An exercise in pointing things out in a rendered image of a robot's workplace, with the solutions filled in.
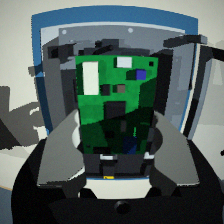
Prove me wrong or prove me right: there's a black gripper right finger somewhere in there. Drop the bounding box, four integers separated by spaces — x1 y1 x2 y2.
149 109 223 224

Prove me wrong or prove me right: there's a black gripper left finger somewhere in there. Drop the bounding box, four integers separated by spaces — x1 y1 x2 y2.
11 108 87 224

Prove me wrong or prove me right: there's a green circuit board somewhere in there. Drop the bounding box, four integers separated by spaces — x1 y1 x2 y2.
75 55 158 154

